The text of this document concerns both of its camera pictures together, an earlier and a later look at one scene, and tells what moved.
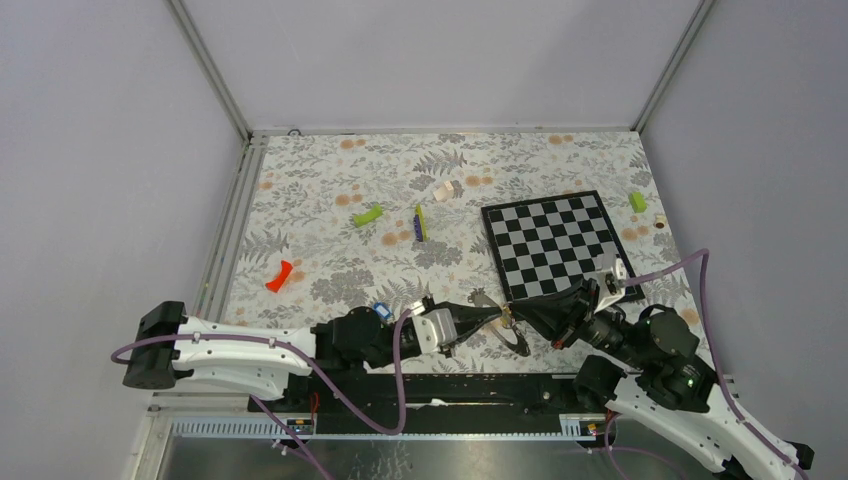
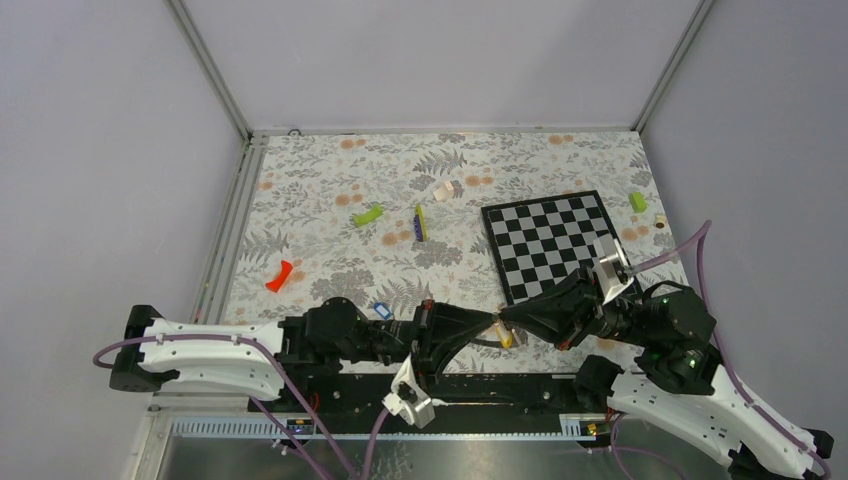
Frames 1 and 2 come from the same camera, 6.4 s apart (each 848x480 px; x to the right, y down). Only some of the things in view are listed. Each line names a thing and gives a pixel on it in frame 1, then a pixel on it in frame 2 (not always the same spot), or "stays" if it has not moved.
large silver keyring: (523, 347) → (497, 334)
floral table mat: (339, 223) stays
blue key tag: (382, 309) stays
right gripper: (557, 315) stays
